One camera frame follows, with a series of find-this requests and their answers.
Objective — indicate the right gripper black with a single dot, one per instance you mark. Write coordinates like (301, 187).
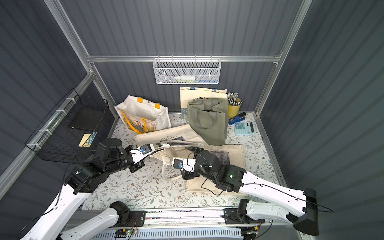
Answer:
(186, 173)

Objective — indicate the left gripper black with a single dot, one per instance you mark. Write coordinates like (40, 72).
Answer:
(136, 165)

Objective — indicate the cream canvas bag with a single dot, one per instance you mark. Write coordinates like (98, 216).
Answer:
(170, 143)

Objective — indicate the cream canvas bag painting print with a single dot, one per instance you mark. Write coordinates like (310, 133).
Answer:
(234, 156)

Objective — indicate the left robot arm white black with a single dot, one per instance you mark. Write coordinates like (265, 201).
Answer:
(109, 157)

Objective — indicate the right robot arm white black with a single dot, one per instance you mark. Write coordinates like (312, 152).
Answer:
(295, 207)

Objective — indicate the olive green tote bag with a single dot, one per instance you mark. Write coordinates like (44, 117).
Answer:
(209, 119)

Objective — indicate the cream tote bag black lettering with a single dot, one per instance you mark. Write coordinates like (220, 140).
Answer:
(187, 94)

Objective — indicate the floral table mat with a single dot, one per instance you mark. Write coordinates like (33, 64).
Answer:
(146, 188)

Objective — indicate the yellow sticky note pad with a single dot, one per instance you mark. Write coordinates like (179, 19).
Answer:
(86, 141)

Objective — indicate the blue stapler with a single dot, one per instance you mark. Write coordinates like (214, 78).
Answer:
(240, 117)

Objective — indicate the black notebook in basket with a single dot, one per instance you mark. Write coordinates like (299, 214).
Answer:
(86, 119)

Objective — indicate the small green circuit board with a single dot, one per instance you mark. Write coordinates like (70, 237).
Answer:
(123, 234)

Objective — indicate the light blue calculator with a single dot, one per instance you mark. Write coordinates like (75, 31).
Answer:
(245, 128)

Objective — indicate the yellow pen holder cup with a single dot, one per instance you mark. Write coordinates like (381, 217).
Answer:
(234, 103)

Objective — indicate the white bottle in basket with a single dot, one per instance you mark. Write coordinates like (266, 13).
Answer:
(185, 78)

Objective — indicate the white tote bag yellow handles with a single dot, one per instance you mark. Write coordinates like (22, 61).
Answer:
(143, 116)

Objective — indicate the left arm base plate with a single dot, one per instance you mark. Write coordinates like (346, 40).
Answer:
(135, 217)

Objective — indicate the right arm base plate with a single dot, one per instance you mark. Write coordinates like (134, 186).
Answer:
(232, 216)

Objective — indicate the black wire wall basket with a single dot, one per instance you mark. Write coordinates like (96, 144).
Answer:
(59, 143)

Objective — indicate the white wire mesh basket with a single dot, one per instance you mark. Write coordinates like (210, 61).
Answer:
(206, 70)

